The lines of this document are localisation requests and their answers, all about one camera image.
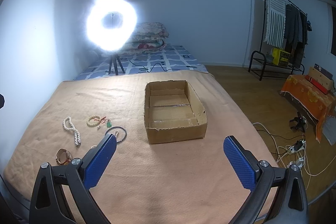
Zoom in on green jade pendant red cord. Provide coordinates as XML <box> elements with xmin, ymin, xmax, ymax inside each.
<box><xmin>92</xmin><ymin>115</ymin><xmax>113</xmax><ymax>128</ymax></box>

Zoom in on grey floor mat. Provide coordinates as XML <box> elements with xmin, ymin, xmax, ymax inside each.
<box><xmin>322</xmin><ymin>117</ymin><xmax>336</xmax><ymax>145</ymax></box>

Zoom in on black cable on bed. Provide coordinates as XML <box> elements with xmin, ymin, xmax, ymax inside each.
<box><xmin>128</xmin><ymin>60</ymin><xmax>203</xmax><ymax>74</ymax></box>

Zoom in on yellow bead bracelet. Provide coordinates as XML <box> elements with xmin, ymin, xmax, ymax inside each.
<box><xmin>86</xmin><ymin>114</ymin><xmax>103</xmax><ymax>127</ymax></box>

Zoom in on dark hanging clothes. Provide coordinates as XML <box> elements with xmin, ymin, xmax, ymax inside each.
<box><xmin>284</xmin><ymin>4</ymin><xmax>312</xmax><ymax>69</ymax></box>

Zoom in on open cardboard box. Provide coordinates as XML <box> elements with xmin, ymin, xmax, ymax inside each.
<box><xmin>144</xmin><ymin>80</ymin><xmax>207</xmax><ymax>144</ymax></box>

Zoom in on white power strip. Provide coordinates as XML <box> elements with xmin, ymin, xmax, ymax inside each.
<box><xmin>286</xmin><ymin>139</ymin><xmax>306</xmax><ymax>154</ymax></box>

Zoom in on yellow crate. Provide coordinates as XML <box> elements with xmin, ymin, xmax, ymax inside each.
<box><xmin>272</xmin><ymin>48</ymin><xmax>290</xmax><ymax>67</ymax></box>

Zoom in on bright ring light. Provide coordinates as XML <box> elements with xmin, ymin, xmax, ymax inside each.
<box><xmin>85</xmin><ymin>0</ymin><xmax>137</xmax><ymax>52</ymax></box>

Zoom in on dark blue bangle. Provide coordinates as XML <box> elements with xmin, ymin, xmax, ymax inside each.
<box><xmin>105</xmin><ymin>126</ymin><xmax>127</xmax><ymax>144</ymax></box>

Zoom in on stack of floral quilts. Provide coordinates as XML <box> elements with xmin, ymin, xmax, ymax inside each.
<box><xmin>120</xmin><ymin>22</ymin><xmax>169</xmax><ymax>53</ymax></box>

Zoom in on boxes on orange table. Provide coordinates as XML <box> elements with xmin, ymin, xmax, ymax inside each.
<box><xmin>305</xmin><ymin>64</ymin><xmax>334</xmax><ymax>94</ymax></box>

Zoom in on black clothes rack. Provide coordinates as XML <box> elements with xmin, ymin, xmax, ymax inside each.
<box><xmin>248</xmin><ymin>0</ymin><xmax>311</xmax><ymax>80</ymax></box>

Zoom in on brown leather strap watch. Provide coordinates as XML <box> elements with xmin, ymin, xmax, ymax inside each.
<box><xmin>55</xmin><ymin>148</ymin><xmax>72</xmax><ymax>165</ymax></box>

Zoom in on tan blanket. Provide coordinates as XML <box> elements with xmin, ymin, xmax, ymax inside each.
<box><xmin>4</xmin><ymin>71</ymin><xmax>275</xmax><ymax>223</ymax></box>

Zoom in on orange floral covered table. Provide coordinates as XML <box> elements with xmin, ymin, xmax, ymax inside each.
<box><xmin>280</xmin><ymin>75</ymin><xmax>335</xmax><ymax>142</ymax></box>

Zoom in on striped white towel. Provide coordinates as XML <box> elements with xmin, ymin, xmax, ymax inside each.
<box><xmin>264</xmin><ymin>0</ymin><xmax>286</xmax><ymax>48</ymax></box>

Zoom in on blue white checkered bedsheet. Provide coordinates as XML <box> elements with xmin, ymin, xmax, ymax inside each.
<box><xmin>74</xmin><ymin>45</ymin><xmax>207</xmax><ymax>81</ymax></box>

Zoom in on black tripod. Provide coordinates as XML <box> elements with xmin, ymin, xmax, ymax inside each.
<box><xmin>106</xmin><ymin>53</ymin><xmax>125</xmax><ymax>76</ymax></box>

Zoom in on twisted pearl necklace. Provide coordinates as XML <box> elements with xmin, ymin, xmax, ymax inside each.
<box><xmin>62</xmin><ymin>116</ymin><xmax>82</xmax><ymax>148</ymax></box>

